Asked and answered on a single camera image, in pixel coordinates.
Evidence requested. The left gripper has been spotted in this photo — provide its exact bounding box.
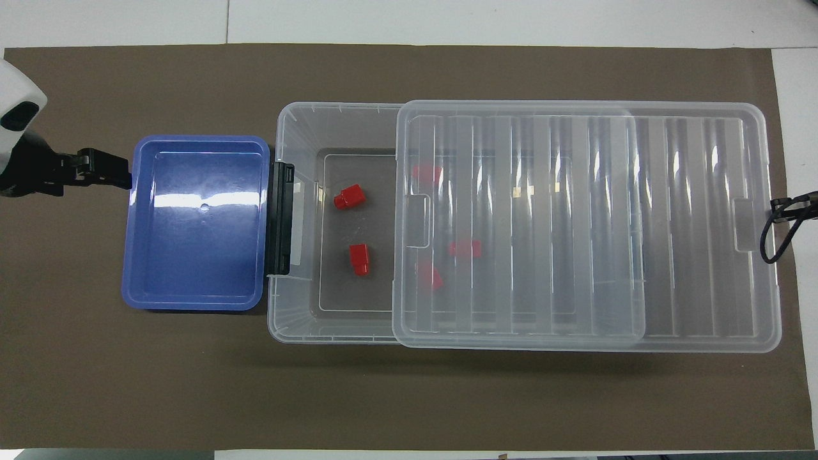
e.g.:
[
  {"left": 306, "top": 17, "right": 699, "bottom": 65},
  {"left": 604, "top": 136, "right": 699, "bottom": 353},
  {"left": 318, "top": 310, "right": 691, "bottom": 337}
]
[{"left": 0, "top": 135, "right": 65, "bottom": 197}]

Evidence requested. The black box latch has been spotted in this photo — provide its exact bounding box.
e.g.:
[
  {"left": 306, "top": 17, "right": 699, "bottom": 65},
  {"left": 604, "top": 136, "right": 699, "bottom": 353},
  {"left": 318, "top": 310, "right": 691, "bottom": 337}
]
[{"left": 271, "top": 161, "right": 297, "bottom": 277}]

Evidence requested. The clear plastic storage box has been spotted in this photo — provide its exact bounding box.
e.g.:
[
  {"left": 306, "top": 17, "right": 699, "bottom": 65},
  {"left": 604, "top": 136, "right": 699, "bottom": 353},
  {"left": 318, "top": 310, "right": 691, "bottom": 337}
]
[{"left": 266, "top": 101, "right": 647, "bottom": 346}]

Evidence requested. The clear plastic box lid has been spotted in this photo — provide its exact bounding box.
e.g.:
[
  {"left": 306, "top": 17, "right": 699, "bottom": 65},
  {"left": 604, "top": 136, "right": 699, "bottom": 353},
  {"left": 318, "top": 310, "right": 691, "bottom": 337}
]
[{"left": 391, "top": 99, "right": 784, "bottom": 354}]

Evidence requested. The blue plastic tray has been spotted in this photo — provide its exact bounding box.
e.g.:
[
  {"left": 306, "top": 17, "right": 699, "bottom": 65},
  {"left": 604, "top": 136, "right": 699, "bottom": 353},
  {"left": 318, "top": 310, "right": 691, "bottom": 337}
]
[{"left": 121, "top": 134, "right": 272, "bottom": 312}]

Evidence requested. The black cable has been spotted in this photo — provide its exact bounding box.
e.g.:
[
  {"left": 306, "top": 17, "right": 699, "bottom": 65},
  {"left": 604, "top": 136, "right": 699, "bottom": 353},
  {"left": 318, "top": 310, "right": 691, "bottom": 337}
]
[{"left": 760, "top": 203, "right": 803, "bottom": 265}]

